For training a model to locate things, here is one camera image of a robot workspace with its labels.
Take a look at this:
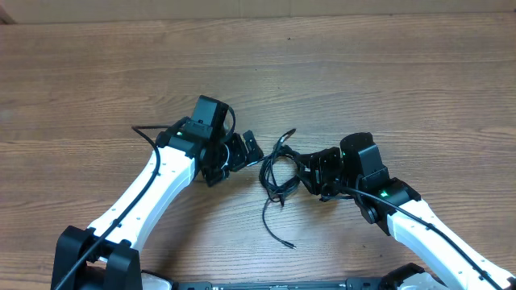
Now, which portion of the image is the black usb cable bundle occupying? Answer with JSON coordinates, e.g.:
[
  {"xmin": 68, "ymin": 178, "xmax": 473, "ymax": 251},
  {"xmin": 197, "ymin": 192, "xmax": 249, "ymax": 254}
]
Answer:
[{"xmin": 258, "ymin": 127, "xmax": 307, "ymax": 251}]

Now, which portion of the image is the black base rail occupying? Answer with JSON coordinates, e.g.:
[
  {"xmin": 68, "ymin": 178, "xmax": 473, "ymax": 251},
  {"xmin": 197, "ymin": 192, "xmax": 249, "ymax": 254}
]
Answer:
[{"xmin": 140, "ymin": 269, "xmax": 404, "ymax": 290}]

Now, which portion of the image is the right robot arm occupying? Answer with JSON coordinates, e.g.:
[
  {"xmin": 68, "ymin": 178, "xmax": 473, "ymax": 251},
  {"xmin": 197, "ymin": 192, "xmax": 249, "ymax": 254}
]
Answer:
[{"xmin": 295, "ymin": 132, "xmax": 515, "ymax": 289}]

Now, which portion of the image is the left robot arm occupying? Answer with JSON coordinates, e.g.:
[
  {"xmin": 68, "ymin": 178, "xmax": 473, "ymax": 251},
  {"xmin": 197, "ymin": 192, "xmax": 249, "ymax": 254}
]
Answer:
[{"xmin": 51, "ymin": 95, "xmax": 264, "ymax": 290}]

